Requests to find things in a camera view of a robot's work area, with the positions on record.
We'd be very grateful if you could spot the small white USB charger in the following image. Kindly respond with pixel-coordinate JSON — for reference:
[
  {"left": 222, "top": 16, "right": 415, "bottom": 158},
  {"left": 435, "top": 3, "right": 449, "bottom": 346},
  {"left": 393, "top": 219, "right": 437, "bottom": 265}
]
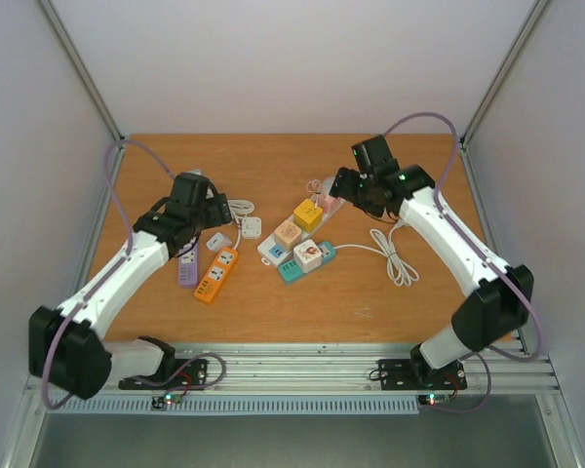
[{"left": 206, "top": 232, "right": 232, "bottom": 252}]

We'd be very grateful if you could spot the white adapter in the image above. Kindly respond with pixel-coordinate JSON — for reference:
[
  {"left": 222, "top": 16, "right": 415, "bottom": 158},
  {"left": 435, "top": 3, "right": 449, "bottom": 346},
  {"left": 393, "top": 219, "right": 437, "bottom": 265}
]
[{"left": 241, "top": 216, "right": 262, "bottom": 240}]

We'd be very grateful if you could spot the pink cube socket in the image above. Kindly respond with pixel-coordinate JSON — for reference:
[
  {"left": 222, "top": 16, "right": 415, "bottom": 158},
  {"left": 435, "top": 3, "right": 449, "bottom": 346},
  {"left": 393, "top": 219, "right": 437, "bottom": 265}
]
[{"left": 319, "top": 195, "right": 343, "bottom": 215}]

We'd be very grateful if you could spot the white charger with pink cable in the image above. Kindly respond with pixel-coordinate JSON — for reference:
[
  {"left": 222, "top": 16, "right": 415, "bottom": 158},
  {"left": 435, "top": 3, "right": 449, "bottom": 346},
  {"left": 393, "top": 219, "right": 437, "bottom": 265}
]
[{"left": 305, "top": 176, "right": 334, "bottom": 207}]

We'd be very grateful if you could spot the yellow cube socket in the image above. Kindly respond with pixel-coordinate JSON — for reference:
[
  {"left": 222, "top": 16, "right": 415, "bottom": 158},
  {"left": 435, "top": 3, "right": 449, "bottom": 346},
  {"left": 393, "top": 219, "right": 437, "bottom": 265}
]
[{"left": 292, "top": 199, "right": 324, "bottom": 233}]

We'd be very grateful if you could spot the beige cube socket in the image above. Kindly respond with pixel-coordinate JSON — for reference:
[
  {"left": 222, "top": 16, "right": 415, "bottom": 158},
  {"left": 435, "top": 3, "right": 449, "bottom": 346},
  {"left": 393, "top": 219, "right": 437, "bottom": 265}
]
[{"left": 274, "top": 219, "right": 302, "bottom": 252}]

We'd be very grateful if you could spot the white cube socket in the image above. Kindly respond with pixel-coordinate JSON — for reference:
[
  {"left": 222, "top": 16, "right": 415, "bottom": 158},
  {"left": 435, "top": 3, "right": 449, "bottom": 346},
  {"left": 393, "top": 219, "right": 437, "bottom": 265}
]
[{"left": 292, "top": 239, "right": 323, "bottom": 274}]

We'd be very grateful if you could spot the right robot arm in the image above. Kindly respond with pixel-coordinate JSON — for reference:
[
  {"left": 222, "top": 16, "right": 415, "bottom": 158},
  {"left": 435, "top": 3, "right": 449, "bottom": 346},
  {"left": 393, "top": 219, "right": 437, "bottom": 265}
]
[{"left": 331, "top": 136, "right": 534, "bottom": 388}]

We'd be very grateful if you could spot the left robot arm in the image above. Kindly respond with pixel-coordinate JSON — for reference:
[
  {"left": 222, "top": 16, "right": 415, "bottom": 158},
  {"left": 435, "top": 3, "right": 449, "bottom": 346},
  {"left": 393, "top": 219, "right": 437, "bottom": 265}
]
[{"left": 28, "top": 173, "right": 232, "bottom": 410}]

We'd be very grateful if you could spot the purple power strip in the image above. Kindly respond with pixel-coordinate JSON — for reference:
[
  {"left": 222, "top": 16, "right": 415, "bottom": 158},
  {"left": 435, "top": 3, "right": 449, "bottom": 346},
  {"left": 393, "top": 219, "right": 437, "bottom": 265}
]
[{"left": 177, "top": 244, "right": 199, "bottom": 289}]

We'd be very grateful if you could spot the long white power strip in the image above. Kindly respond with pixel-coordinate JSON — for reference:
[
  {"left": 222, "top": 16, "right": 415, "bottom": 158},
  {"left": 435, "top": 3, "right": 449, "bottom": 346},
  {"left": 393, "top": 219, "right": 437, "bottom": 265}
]
[{"left": 257, "top": 195, "right": 344, "bottom": 267}]

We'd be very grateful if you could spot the orange power strip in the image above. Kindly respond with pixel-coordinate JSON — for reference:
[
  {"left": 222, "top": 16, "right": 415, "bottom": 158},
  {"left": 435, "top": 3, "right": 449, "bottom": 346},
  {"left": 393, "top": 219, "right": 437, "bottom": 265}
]
[{"left": 193, "top": 247, "right": 239, "bottom": 304}]

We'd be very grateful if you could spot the teal power strip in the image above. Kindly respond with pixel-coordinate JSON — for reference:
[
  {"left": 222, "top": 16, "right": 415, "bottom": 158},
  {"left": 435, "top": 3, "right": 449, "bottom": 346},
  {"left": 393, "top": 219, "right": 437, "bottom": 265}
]
[{"left": 278, "top": 240, "right": 335, "bottom": 285}]

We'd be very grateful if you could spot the white cable of orange strip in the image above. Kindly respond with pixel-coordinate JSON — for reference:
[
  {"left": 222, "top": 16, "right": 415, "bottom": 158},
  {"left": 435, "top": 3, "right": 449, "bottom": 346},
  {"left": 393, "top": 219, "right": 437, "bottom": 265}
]
[{"left": 226, "top": 198, "right": 256, "bottom": 250}]

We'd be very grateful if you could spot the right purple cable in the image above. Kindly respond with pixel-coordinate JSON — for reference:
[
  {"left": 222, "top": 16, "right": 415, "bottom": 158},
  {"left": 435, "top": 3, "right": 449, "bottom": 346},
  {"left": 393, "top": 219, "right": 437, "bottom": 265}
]
[{"left": 382, "top": 112, "right": 545, "bottom": 413}]

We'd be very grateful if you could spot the purple cable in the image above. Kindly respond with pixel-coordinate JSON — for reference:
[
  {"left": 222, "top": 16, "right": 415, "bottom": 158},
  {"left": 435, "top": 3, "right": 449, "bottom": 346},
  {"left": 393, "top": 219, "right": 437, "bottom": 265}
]
[
  {"left": 382, "top": 112, "right": 545, "bottom": 413},
  {"left": 41, "top": 139, "right": 184, "bottom": 410}
]

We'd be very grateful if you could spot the white cable of teal strip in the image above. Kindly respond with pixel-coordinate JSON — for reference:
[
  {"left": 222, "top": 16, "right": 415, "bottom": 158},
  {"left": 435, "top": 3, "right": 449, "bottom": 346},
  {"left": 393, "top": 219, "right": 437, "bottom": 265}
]
[{"left": 334, "top": 218, "right": 420, "bottom": 289}]

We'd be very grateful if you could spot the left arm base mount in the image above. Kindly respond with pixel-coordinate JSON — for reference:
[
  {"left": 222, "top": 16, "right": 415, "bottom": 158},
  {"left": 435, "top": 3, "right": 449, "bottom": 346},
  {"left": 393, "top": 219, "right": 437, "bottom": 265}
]
[{"left": 118, "top": 359, "right": 208, "bottom": 391}]

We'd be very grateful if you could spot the aluminium rail frame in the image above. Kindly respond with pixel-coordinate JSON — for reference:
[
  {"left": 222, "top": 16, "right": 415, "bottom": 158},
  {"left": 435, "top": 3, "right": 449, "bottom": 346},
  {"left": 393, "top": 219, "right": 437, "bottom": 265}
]
[{"left": 103, "top": 340, "right": 560, "bottom": 395}]

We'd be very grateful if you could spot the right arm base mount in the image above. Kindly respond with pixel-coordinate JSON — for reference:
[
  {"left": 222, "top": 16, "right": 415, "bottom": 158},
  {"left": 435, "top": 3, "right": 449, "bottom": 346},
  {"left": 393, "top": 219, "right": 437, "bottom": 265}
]
[{"left": 377, "top": 359, "right": 468, "bottom": 391}]

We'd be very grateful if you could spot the grey slotted cable duct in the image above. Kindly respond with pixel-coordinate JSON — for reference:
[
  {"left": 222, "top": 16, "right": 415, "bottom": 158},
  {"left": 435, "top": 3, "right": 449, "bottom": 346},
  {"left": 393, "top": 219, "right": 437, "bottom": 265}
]
[{"left": 60, "top": 395, "right": 419, "bottom": 416}]

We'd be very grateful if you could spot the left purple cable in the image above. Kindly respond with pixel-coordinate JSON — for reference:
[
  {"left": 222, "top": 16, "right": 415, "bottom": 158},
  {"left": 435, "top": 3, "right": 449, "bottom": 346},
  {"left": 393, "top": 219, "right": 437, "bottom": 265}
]
[{"left": 41, "top": 139, "right": 184, "bottom": 410}]

